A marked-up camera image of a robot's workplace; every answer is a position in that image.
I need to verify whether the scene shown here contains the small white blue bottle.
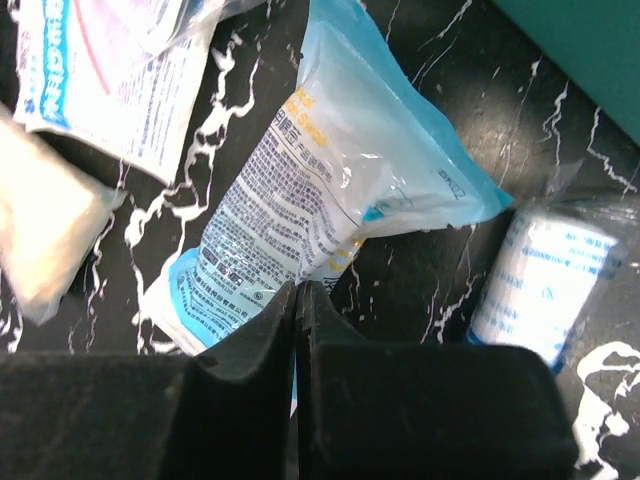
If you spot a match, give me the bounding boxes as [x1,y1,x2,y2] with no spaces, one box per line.
[465,200,639,372]

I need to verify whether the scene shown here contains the blue cotton swab packet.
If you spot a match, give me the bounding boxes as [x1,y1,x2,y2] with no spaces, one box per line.
[140,1,512,355]

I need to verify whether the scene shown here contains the clear bag cotton balls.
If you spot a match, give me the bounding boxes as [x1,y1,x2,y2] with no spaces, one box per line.
[1,107,126,325]

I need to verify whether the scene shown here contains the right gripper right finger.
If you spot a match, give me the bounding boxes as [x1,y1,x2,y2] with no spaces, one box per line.
[296,282,579,479]

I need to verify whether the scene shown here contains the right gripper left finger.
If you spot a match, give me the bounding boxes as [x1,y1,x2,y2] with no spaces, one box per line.
[1,284,297,479]

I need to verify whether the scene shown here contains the green medicine box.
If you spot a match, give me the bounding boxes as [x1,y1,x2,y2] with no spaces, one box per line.
[494,1,639,147]

